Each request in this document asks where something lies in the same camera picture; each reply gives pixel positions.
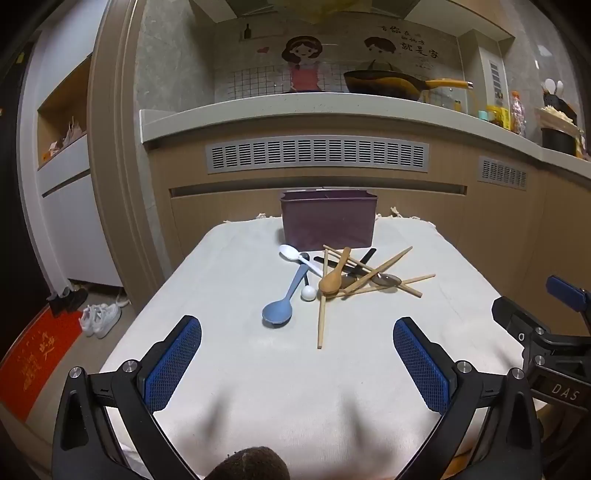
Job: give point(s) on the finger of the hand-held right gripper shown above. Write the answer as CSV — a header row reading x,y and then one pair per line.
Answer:
x,y
512,316
564,288

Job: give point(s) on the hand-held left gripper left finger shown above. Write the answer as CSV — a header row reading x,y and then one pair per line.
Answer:
x,y
173,364

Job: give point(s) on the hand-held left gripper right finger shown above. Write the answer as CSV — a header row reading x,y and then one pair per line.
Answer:
x,y
422,364

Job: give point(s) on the wooden chopstick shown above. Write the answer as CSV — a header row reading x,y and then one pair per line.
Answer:
x,y
322,323
411,290
397,258
422,278

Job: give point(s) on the blue plastic spoon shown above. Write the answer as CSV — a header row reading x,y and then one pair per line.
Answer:
x,y
277,314

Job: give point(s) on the wooden spoon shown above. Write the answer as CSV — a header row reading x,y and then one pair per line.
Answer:
x,y
330,284

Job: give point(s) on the white ball-tipped utensil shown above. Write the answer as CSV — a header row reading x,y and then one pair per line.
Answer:
x,y
308,293

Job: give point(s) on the white plastic spoon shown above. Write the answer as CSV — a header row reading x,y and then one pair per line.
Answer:
x,y
288,252

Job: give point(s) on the purple plastic utensil box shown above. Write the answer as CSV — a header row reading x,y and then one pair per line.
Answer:
x,y
328,221

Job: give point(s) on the white sneaker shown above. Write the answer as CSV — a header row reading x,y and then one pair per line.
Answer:
x,y
123,300
110,313
92,323

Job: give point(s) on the cream tablecloth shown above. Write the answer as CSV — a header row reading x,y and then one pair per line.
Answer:
x,y
258,378

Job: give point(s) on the black shoe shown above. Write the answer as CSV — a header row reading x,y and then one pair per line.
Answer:
x,y
69,300

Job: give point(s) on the dark fuzzy object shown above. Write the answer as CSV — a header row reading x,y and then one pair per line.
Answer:
x,y
249,466

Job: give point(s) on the small grey vent grille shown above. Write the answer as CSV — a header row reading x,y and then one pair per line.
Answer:
x,y
503,172

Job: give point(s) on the red door mat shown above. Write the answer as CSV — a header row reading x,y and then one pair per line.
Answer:
x,y
32,360

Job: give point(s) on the black pot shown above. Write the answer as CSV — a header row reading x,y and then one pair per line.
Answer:
x,y
558,141

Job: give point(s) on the wooden kitchen cabinet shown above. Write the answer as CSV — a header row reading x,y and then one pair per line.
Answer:
x,y
221,207

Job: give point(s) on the white shelf cabinet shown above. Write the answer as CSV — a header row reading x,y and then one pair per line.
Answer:
x,y
69,221

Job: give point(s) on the orange-capped clear bottle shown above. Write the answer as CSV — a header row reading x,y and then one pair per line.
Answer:
x,y
518,115

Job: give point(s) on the yellow food jar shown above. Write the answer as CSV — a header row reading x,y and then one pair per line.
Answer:
x,y
498,117

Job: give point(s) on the black holder with white spoons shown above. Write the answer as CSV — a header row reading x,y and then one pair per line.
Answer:
x,y
556,99

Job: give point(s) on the large grey vent grille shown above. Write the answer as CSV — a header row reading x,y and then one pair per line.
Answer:
x,y
318,154

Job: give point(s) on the grey kitchen countertop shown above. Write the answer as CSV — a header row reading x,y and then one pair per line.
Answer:
x,y
277,115

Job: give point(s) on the wooden door frame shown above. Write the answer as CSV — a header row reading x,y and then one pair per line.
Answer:
x,y
115,161

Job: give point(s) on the cartoon wall sticker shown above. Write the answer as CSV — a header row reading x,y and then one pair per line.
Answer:
x,y
302,60

